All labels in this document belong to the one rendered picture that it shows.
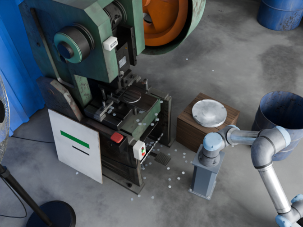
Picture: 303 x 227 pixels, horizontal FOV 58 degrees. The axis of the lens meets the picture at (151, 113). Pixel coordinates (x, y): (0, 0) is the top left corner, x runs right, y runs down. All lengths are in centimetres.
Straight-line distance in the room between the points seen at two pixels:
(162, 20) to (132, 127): 75
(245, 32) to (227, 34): 25
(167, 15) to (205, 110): 91
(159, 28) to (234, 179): 139
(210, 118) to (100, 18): 130
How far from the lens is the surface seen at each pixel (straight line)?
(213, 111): 238
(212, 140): 183
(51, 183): 259
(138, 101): 189
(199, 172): 206
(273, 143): 154
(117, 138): 173
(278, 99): 264
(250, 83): 329
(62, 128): 230
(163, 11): 187
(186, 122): 232
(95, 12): 145
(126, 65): 181
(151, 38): 198
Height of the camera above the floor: 214
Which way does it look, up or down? 49 degrees down
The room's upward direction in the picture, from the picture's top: 3 degrees counter-clockwise
